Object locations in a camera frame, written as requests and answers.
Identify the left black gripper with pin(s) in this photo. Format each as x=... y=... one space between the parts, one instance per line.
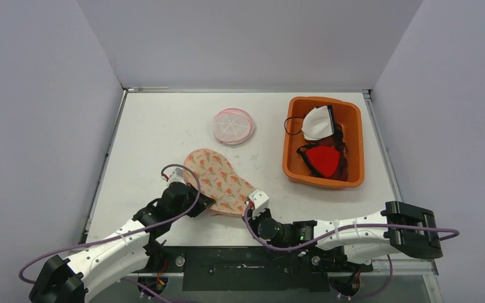
x=205 y=202

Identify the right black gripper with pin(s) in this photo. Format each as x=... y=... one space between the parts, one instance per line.
x=250 y=214

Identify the floral beige bra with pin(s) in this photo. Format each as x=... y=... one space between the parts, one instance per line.
x=219 y=181

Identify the white mesh pink-trimmed laundry bag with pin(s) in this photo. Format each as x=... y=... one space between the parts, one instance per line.
x=232 y=126

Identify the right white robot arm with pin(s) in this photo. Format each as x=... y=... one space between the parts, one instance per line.
x=398 y=228

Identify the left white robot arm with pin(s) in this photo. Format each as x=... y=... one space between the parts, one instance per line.
x=133 y=247

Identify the dark red bra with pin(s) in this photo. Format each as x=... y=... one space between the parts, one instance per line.
x=336 y=141

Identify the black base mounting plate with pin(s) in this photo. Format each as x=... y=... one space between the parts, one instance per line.
x=251 y=269

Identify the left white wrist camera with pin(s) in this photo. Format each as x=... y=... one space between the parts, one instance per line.
x=177 y=175

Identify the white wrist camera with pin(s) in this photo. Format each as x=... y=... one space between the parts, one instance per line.
x=257 y=202
x=177 y=175

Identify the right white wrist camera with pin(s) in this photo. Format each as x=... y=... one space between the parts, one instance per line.
x=257 y=202

